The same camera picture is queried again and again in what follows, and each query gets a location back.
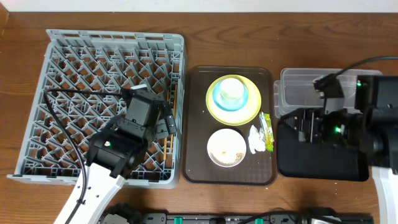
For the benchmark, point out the clear plastic bin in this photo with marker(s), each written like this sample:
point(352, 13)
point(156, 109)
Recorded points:
point(295, 88)

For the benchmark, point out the green snack wrapper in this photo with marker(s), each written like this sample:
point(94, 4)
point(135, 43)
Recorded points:
point(266, 124)

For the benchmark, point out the crumpled white tissue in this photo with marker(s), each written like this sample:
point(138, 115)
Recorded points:
point(256, 140)

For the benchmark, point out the light blue saucer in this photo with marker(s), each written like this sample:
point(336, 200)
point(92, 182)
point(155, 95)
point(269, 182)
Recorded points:
point(229, 105)

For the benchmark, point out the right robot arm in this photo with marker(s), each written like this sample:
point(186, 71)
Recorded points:
point(331, 143)

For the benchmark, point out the grey plastic dish rack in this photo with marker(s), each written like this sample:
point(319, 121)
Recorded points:
point(87, 69)

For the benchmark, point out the wooden chopstick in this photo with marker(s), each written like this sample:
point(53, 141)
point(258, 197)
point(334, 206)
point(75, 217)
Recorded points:
point(165, 139)
point(171, 143)

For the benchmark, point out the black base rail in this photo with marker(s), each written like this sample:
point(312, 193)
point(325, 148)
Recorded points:
point(122, 213)

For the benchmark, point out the yellow-green plate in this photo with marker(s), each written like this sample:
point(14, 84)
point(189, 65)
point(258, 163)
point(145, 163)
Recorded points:
point(239, 117)

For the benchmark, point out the brown plastic serving tray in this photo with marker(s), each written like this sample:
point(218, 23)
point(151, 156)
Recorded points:
point(199, 125)

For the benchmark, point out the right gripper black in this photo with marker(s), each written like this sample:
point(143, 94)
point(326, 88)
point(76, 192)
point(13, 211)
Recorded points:
point(307, 120)

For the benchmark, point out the white bowl with food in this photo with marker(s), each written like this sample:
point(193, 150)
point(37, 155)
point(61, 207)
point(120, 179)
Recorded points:
point(226, 148)

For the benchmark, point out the white upturned cup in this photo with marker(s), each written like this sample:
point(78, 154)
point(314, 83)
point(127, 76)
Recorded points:
point(231, 89)

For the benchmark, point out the black plastic waste tray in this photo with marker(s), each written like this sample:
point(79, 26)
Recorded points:
point(316, 161)

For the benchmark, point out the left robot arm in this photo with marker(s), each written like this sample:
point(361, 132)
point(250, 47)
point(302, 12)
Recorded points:
point(113, 153)

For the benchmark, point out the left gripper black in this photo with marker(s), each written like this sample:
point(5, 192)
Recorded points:
point(165, 127)

